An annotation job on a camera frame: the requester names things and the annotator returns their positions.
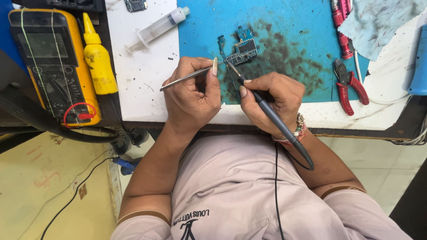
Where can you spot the person's left hand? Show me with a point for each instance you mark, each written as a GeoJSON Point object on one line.
{"type": "Point", "coordinates": [186, 106]}

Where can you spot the person's right hand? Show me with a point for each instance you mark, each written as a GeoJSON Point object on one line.
{"type": "Point", "coordinates": [283, 100]}

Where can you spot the grey soldering iron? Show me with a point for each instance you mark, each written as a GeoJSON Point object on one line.
{"type": "Point", "coordinates": [280, 123]}

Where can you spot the silver metal tweezers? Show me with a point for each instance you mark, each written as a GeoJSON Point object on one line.
{"type": "Point", "coordinates": [186, 77]}

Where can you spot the blue phone circuit board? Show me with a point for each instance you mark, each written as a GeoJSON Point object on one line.
{"type": "Point", "coordinates": [247, 48]}

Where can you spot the blue stained work mat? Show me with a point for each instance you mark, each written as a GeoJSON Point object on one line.
{"type": "Point", "coordinates": [293, 33]}

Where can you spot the blue tool under table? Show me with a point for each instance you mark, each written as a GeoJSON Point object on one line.
{"type": "Point", "coordinates": [126, 165]}

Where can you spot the clear plastic syringe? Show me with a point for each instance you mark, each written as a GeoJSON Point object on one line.
{"type": "Point", "coordinates": [156, 28]}

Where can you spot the pink red hand tool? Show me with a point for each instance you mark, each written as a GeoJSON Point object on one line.
{"type": "Point", "coordinates": [343, 36]}

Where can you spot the yellow squeeze bottle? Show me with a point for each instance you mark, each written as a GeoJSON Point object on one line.
{"type": "Point", "coordinates": [98, 63]}

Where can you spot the person's pale pink shirt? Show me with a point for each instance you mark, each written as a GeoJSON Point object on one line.
{"type": "Point", "coordinates": [243, 193]}

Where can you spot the small dark circuit board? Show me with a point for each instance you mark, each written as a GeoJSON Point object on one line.
{"type": "Point", "coordinates": [135, 4]}

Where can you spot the stained pale blue cloth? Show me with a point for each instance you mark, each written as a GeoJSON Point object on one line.
{"type": "Point", "coordinates": [377, 26]}

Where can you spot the yellow digital multimeter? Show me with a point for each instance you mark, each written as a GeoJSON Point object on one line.
{"type": "Point", "coordinates": [55, 63]}

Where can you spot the blue plastic device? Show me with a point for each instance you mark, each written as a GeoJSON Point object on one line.
{"type": "Point", "coordinates": [419, 63]}

